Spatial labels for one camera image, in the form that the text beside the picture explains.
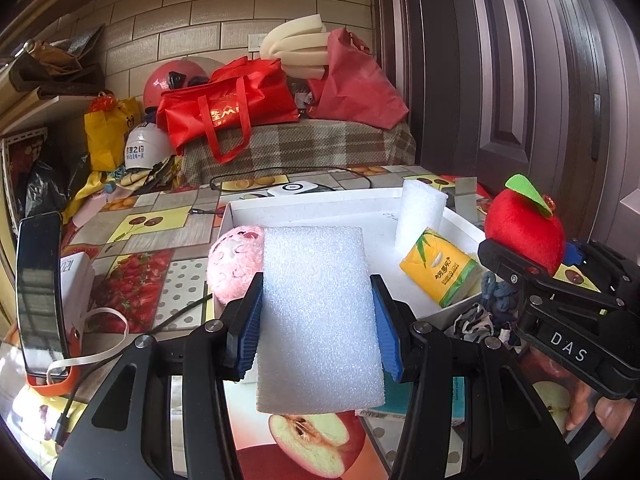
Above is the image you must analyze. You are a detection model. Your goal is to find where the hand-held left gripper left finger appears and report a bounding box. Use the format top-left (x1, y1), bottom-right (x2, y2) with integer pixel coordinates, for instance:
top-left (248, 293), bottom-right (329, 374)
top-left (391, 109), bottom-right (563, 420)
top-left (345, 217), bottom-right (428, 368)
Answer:
top-left (52, 272), bottom-right (264, 480)

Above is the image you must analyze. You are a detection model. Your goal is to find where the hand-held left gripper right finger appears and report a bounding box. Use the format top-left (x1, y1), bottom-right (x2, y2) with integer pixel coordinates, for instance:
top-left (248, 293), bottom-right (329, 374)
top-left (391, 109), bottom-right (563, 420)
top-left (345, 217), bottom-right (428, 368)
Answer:
top-left (370, 275), bottom-right (573, 480)

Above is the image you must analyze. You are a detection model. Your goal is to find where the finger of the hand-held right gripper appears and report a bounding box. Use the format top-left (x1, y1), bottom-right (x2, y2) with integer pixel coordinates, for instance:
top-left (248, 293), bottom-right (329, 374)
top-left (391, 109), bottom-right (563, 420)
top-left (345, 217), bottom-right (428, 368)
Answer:
top-left (477, 239), bottom-right (623, 333)
top-left (565, 240), bottom-right (640, 291)

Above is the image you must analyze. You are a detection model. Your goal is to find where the dark blue scrunchie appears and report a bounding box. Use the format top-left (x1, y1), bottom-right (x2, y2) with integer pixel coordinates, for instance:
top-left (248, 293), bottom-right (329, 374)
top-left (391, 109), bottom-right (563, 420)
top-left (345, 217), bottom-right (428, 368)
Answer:
top-left (479, 274), bottom-right (518, 312)

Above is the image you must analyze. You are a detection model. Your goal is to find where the red apple plush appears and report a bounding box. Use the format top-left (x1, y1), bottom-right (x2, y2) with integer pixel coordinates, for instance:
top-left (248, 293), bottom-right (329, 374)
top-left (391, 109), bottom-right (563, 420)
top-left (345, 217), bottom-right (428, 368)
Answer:
top-left (483, 174), bottom-right (567, 277)

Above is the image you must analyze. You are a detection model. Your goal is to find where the pink round plush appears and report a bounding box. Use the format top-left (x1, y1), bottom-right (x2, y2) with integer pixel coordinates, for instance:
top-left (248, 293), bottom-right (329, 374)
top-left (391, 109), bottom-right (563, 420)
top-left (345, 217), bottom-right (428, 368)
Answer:
top-left (207, 225), bottom-right (266, 307)

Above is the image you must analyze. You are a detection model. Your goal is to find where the yellow tissue pack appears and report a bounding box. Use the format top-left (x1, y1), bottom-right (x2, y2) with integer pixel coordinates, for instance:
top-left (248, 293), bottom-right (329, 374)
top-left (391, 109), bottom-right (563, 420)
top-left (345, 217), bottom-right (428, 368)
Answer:
top-left (398, 227), bottom-right (484, 309)

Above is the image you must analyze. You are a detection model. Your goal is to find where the black white print scrunchie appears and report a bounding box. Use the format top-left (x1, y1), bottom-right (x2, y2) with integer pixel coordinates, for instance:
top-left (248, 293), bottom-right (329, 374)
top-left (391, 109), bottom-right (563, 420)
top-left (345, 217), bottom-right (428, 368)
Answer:
top-left (444, 304), bottom-right (523, 347)

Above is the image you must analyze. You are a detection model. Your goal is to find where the large white foam block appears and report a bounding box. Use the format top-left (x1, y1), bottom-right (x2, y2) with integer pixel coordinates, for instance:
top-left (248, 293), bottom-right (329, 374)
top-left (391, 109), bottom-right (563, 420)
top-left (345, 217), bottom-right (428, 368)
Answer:
top-left (256, 226), bottom-right (387, 416)

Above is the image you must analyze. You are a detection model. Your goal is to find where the teal tissue pack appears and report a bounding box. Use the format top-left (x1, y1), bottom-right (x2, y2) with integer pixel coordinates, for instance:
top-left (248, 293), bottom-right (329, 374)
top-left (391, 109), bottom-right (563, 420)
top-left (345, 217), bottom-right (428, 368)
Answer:
top-left (356, 374), bottom-right (467, 422)

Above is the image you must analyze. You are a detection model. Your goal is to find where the small white foam piece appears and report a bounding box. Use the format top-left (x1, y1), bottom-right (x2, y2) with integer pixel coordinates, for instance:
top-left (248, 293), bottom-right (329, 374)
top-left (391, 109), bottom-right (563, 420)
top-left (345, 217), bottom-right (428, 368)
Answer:
top-left (394, 180), bottom-right (448, 257)

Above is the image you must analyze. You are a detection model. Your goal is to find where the white cardboard tray box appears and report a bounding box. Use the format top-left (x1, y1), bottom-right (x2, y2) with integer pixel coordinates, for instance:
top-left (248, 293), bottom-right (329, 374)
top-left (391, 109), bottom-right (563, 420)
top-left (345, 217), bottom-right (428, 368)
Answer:
top-left (214, 187), bottom-right (490, 322)

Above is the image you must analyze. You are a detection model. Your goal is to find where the person's right hand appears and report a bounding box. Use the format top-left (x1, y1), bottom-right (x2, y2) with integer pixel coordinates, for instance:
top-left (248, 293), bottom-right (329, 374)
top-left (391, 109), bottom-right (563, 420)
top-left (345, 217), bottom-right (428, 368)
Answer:
top-left (566, 380), bottom-right (640, 442)

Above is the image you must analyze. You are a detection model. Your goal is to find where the white power bank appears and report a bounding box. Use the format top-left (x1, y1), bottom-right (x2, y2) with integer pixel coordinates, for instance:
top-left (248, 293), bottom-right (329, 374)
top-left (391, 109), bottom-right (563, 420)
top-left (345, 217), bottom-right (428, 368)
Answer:
top-left (266, 182), bottom-right (320, 199)

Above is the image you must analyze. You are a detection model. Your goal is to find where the small white box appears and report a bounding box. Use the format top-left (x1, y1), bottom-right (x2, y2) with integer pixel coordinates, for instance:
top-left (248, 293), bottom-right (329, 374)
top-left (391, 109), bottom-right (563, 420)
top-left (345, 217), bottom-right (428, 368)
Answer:
top-left (60, 252), bottom-right (97, 312)

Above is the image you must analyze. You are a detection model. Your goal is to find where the plaid cloth cover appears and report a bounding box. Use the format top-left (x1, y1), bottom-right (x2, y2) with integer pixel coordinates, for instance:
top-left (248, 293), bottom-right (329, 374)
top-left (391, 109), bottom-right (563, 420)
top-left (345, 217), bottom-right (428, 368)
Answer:
top-left (179, 119), bottom-right (417, 187)

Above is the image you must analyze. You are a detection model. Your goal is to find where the brown metal door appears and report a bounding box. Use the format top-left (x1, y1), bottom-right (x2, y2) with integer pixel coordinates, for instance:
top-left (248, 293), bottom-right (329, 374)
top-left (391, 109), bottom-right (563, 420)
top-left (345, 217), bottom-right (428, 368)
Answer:
top-left (370, 0), bottom-right (640, 271)

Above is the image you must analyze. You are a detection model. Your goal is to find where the white helmet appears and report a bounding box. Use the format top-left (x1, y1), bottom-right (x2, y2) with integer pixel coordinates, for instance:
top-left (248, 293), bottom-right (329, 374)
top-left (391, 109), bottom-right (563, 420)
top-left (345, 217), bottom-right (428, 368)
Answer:
top-left (123, 122), bottom-right (177, 172)

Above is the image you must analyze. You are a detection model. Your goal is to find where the orange phone stand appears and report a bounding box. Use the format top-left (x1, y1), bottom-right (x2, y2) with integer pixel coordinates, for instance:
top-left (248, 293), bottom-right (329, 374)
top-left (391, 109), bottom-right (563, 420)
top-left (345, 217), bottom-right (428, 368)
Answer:
top-left (24, 325), bottom-right (82, 398)

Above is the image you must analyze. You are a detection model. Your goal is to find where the black smartphone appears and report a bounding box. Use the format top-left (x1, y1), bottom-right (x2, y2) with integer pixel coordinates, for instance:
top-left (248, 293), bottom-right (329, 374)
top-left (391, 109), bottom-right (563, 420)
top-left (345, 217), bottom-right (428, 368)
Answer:
top-left (15, 212), bottom-right (67, 379)

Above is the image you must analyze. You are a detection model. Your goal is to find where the bright red tote bag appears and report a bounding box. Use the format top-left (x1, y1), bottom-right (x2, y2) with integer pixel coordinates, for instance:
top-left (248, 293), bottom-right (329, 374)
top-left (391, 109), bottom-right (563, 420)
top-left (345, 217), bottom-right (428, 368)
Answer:
top-left (155, 56), bottom-right (302, 164)

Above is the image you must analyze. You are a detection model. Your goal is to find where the pink-red plastic bag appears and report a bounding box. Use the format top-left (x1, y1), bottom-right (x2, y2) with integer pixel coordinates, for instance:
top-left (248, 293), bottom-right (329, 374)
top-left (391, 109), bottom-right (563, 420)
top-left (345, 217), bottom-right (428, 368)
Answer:
top-left (304, 28), bottom-right (411, 132)

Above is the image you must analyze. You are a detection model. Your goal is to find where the yellow shopping bag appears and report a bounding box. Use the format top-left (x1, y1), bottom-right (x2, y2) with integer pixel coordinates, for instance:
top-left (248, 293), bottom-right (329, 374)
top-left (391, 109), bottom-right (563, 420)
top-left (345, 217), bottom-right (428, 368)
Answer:
top-left (83, 97), bottom-right (144, 172)

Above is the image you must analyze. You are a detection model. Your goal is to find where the black plastic bag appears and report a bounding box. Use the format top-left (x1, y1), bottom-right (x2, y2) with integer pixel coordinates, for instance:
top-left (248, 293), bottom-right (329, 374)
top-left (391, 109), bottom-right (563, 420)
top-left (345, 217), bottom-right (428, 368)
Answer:
top-left (24, 159), bottom-right (69, 217)

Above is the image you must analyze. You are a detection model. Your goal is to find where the red helmet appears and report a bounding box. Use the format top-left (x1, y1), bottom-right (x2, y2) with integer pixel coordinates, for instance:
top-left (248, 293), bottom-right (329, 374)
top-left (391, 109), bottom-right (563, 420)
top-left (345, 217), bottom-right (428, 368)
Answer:
top-left (143, 57), bottom-right (227, 112)

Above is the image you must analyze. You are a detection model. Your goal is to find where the cream foam roll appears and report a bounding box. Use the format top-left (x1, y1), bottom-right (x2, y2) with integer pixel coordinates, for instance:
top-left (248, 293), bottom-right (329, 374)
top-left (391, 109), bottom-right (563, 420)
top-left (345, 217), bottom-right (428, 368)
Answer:
top-left (259, 9), bottom-right (334, 82)

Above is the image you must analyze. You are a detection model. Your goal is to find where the metal storage shelf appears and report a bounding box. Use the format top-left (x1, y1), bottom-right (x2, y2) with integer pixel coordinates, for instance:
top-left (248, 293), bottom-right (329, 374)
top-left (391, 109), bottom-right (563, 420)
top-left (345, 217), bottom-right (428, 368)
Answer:
top-left (0, 80), bottom-right (103, 241)

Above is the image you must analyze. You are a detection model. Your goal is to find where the brown paper bag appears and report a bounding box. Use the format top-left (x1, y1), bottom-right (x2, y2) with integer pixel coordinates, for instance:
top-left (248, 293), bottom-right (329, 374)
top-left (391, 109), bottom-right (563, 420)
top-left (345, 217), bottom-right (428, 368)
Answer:
top-left (9, 24), bottom-right (107, 92)

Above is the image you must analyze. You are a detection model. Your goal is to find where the thin black cable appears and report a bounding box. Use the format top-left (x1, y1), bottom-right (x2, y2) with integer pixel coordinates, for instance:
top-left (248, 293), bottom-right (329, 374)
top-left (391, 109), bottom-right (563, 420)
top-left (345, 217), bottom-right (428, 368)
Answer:
top-left (51, 292), bottom-right (217, 447)
top-left (187, 164), bottom-right (374, 217)

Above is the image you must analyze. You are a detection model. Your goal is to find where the white strap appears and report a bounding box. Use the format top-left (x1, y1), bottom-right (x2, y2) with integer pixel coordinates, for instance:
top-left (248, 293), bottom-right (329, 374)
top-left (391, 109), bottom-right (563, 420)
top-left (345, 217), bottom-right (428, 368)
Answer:
top-left (46, 307), bottom-right (129, 377)

